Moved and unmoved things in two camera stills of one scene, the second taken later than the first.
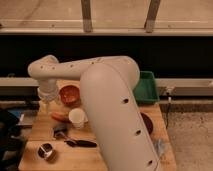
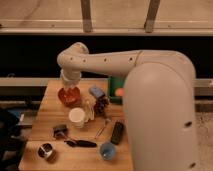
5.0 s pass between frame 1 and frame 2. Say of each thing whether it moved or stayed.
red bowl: stayed
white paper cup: stayed
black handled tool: stayed
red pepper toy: moved
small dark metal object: stayed
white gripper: moved
